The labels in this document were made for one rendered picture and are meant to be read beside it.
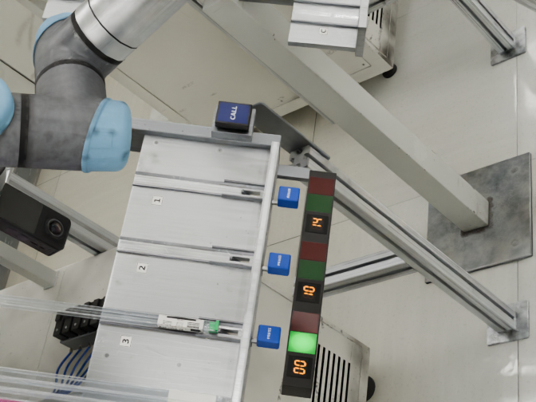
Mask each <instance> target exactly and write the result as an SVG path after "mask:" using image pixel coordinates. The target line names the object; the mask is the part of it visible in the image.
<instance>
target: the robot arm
mask: <svg viewBox="0 0 536 402"><path fill-rule="evenodd" d="M188 1H189V0H84V1H83V2H82V3H81V4H80V5H79V6H78V7H77V8H76V9H75V10H74V11H73V12H64V13H61V14H56V15H54V16H51V17H49V18H47V19H46V20H45V21H44V22H43V23H42V24H41V25H40V27H39V29H38V31H37V34H36V37H35V43H34V47H33V66H34V75H35V94H27V93H12V92H11V91H10V89H9V87H8V86H7V84H6V83H5V81H4V80H3V79H2V78H0V231H2V232H4V233H6V234H8V235H10V236H11V237H13V238H15V239H17V240H19V241H20V242H23V243H25V244H26V245H28V246H30V247H32V248H34V249H35V250H38V251H39V252H41V253H43V254H45V255H47V256H51V255H53V254H56V253H57V252H59V251H61V250H63V249H64V247H65V243H66V240H67V237H68V234H69V230H70V227H71V221H70V219H68V218H67V217H65V216H64V215H62V214H60V213H58V212H56V211H55V210H53V209H51V208H50V207H47V206H46V205H45V204H43V203H40V202H39V201H37V200H36V199H34V198H32V197H30V196H28V195H27V194H25V193H23V192H22V191H19V190H18V189H17V188H15V187H12V186H11V185H9V184H8V183H6V170H7V168H37V169H52V170H67V171H82V172H84V173H90V172H91V171H120V170H121V169H123V168H124V167H125V165H126V163H127V162H128V157H129V153H130V147H131V139H132V115H131V110H130V108H129V106H128V105H127V104H126V103H125V102H123V101H121V100H112V99H111V98H109V97H107V96H106V88H105V78H106V77H107V76H108V75H109V74H110V73H111V72H112V71H113V70H114V69H115V68H116V67H117V66H118V65H119V64H120V63H122V62H123V61H124V60H125V58H127V57H128V56H129V55H130V54H131V53H132V52H133V51H134V50H135V49H137V48H138V47H139V46H140V45H141V44H142V43H143V42H144V41H145V40H147V39H148V38H149V37H150V36H151V35H152V34H153V33H154V32H155V31H157V30H158V29H159V28H160V27H161V26H162V25H163V24H164V23H165V22H166V21H167V20H168V19H169V18H170V17H171V16H172V15H173V14H175V13H176V12H177V11H178V10H179V9H180V8H181V7H182V6H183V5H185V4H186V3H187V2H188Z"/></svg>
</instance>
